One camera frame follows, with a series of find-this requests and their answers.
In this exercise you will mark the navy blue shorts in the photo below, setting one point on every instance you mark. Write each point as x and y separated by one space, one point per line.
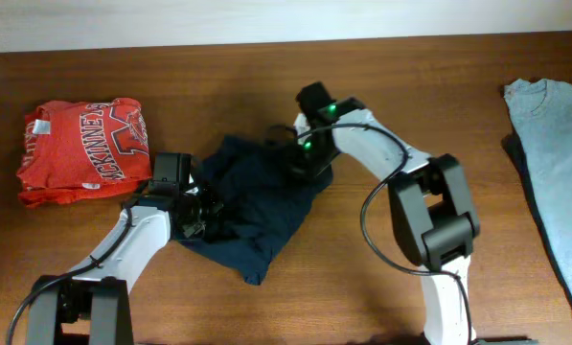
263 206

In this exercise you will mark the grey t-shirt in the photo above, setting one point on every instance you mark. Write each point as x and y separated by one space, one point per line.
541 115

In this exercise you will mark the dark garment under grey shirt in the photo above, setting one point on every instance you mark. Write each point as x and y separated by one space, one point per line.
511 144

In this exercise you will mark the folded red t-shirt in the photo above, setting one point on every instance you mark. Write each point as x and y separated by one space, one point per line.
76 151

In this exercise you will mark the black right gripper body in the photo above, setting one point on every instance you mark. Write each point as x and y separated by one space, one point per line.
311 154

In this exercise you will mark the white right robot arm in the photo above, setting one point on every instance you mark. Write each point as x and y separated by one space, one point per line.
433 217

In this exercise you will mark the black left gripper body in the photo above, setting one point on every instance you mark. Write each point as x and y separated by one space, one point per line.
203 209

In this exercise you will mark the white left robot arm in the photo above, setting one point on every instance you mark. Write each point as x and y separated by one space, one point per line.
89 304

